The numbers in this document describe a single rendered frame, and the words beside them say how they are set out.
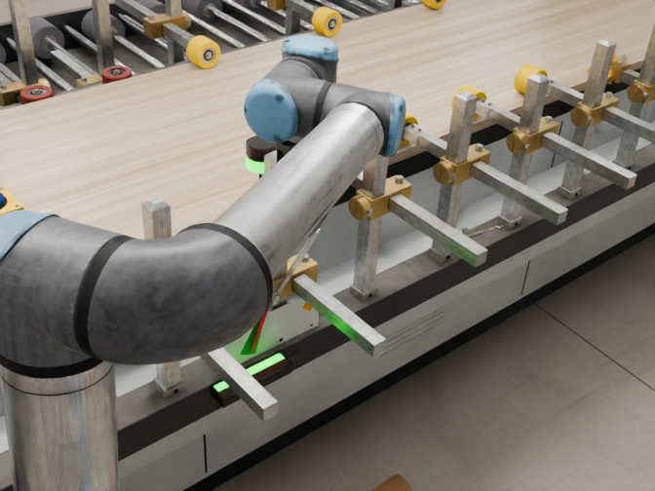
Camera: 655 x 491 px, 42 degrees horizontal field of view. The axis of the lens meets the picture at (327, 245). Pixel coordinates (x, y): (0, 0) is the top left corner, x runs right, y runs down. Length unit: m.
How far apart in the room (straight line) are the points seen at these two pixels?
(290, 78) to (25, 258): 0.60
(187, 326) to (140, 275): 0.06
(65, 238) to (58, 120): 1.43
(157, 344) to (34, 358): 0.13
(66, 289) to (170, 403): 0.92
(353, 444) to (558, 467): 0.59
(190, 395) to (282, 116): 0.66
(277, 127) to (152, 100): 1.06
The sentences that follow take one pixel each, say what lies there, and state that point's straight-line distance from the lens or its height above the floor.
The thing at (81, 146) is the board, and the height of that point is 0.90.
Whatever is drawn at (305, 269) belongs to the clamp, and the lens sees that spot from 1.70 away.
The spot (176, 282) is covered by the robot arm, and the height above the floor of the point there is 1.43.
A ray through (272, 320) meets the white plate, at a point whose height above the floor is 0.78.
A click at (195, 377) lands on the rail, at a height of 0.70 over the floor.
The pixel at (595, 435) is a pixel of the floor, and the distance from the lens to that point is 2.73.
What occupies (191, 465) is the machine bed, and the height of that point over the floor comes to 0.18.
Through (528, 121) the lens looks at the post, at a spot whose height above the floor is 1.00.
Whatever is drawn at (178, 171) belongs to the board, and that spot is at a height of 0.90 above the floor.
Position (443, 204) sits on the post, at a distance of 1.97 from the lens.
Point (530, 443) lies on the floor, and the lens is 2.64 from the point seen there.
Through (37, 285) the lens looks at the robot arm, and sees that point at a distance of 0.78.
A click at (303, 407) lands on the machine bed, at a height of 0.16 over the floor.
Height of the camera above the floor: 1.89
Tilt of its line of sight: 35 degrees down
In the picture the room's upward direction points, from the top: 4 degrees clockwise
